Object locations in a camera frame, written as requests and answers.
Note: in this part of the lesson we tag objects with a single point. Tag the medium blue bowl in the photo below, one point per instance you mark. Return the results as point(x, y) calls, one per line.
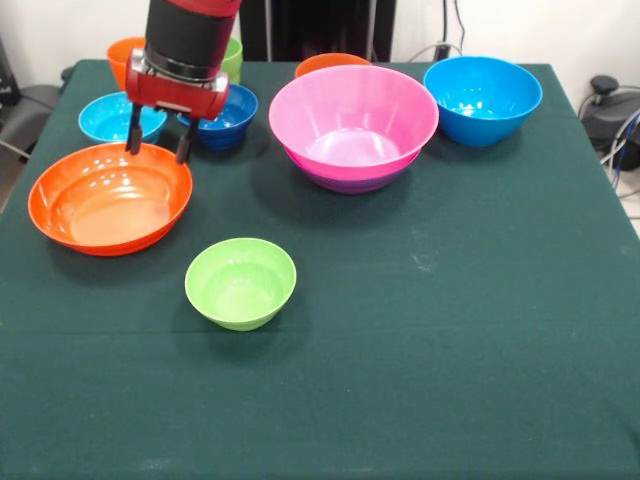
point(482, 102)

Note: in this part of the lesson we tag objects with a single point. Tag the small light blue bowl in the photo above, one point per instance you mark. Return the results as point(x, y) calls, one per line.
point(105, 122)

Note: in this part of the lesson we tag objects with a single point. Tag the wide orange bowl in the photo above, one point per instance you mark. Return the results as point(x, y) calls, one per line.
point(110, 200)

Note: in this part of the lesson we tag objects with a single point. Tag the dark green tablecloth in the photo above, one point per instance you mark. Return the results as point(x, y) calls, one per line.
point(320, 400)

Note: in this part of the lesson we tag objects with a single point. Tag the small deep orange bowl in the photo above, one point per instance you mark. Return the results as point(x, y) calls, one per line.
point(325, 62)

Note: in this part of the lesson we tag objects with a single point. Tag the green cup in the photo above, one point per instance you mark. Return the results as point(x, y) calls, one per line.
point(234, 60)

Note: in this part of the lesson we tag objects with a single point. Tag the small green bowl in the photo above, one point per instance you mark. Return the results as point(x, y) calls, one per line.
point(240, 285)

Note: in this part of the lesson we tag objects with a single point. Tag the orange cup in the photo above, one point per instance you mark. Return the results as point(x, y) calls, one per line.
point(122, 57)

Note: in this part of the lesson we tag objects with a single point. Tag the small dark blue bowl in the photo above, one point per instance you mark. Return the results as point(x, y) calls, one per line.
point(235, 120)

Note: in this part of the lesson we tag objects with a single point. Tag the grey wheeled floor base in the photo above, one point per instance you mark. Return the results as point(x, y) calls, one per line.
point(612, 107)
point(30, 112)

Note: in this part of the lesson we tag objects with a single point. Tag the purple bowl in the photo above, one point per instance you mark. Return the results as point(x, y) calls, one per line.
point(355, 186)

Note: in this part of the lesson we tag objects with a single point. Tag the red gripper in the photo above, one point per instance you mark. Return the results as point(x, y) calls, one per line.
point(175, 95)

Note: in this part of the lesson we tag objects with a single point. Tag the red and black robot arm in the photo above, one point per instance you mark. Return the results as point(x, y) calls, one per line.
point(190, 35)

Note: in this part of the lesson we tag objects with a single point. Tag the large pink bowl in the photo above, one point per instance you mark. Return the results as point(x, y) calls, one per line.
point(350, 110)

